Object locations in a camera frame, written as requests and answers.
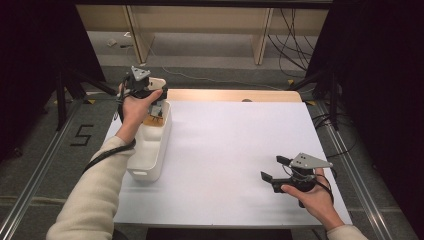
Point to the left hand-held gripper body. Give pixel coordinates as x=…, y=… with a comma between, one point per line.
x=138, y=83

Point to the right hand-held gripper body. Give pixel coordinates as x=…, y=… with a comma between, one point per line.
x=300, y=175

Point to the beige painted phone case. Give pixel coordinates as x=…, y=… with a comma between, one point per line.
x=154, y=120

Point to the white plastic bin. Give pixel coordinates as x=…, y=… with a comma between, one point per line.
x=150, y=156

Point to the person's left hand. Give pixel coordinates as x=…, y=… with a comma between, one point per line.
x=133, y=113

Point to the person's right hand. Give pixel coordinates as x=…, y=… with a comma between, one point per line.
x=316, y=203

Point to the small white floor scrap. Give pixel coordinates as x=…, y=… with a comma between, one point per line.
x=111, y=42

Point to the white table cover sheet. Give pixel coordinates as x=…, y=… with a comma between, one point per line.
x=226, y=150

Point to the black tripod stand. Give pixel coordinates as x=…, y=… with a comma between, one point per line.
x=333, y=100
x=61, y=96

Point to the black curtain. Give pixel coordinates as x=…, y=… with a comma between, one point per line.
x=383, y=83
x=30, y=66

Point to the aluminium floor rail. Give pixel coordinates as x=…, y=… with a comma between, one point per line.
x=36, y=180
x=360, y=186

